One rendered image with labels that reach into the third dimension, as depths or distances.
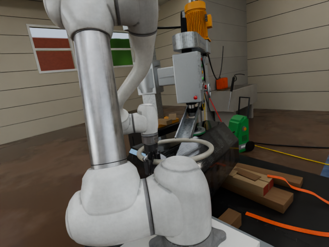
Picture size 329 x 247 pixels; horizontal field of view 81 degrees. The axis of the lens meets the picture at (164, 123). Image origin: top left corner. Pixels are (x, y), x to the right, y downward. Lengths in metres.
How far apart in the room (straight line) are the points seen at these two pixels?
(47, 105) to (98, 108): 6.92
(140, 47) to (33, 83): 6.76
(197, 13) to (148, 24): 1.76
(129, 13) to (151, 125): 0.53
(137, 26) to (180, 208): 0.55
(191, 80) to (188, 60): 0.16
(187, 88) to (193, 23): 0.91
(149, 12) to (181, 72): 1.08
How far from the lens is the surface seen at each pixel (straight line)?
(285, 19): 6.40
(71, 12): 0.64
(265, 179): 2.32
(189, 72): 1.70
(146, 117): 0.97
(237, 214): 1.95
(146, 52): 0.74
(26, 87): 7.35
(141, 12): 0.68
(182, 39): 1.69
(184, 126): 1.66
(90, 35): 0.61
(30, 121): 7.38
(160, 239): 0.70
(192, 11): 2.44
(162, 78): 2.44
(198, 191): 0.54
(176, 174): 0.52
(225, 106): 4.52
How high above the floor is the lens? 1.37
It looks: 14 degrees down
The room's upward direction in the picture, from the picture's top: 7 degrees counter-clockwise
